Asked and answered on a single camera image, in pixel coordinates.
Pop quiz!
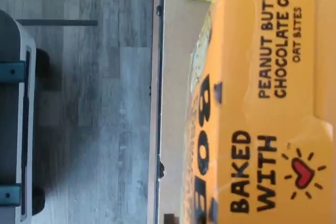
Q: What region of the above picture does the orange Bobo's peanut butter box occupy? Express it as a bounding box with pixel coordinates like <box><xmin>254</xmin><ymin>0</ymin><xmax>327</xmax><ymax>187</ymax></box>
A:
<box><xmin>183</xmin><ymin>0</ymin><xmax>336</xmax><ymax>224</ymax></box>

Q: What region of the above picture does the grey robot base cart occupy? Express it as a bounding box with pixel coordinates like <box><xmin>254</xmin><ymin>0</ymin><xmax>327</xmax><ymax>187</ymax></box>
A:
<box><xmin>0</xmin><ymin>8</ymin><xmax>50</xmax><ymax>224</ymax></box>

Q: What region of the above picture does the beige shelf board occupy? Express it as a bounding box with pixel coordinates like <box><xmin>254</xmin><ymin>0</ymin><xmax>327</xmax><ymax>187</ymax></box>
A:
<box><xmin>159</xmin><ymin>0</ymin><xmax>224</xmax><ymax>224</ymax></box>

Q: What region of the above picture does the teal metal bracket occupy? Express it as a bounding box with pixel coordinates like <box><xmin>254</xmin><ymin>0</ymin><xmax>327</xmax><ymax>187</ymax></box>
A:
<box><xmin>0</xmin><ymin>185</ymin><xmax>22</xmax><ymax>207</ymax></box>
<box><xmin>0</xmin><ymin>61</ymin><xmax>27</xmax><ymax>84</ymax></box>

